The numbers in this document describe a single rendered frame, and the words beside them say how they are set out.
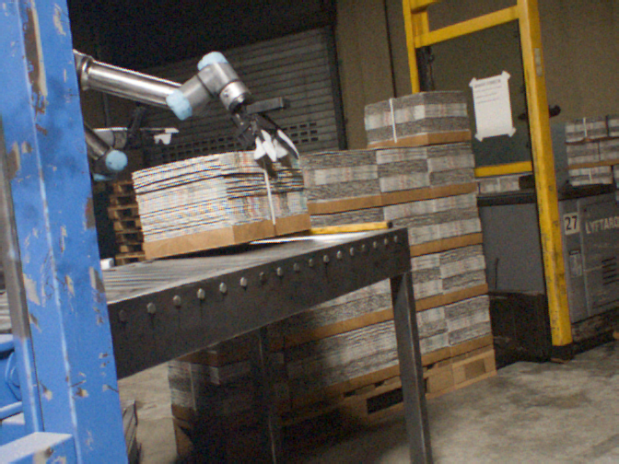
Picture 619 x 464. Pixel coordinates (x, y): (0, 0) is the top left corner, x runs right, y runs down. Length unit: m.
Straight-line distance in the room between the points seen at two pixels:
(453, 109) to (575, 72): 5.90
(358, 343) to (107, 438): 2.24
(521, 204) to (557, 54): 5.60
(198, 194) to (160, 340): 0.71
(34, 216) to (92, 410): 0.22
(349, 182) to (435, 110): 0.60
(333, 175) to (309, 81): 7.52
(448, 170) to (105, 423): 2.73
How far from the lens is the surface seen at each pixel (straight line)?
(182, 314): 1.36
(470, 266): 3.59
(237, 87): 2.10
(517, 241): 4.04
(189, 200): 1.99
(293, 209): 2.16
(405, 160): 3.33
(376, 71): 10.10
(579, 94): 9.40
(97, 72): 2.31
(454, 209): 3.53
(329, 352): 3.04
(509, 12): 3.86
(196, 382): 2.90
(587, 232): 4.06
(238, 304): 1.49
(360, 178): 3.15
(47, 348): 0.93
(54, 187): 0.91
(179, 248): 2.01
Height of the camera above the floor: 0.93
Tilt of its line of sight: 3 degrees down
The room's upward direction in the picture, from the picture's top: 7 degrees counter-clockwise
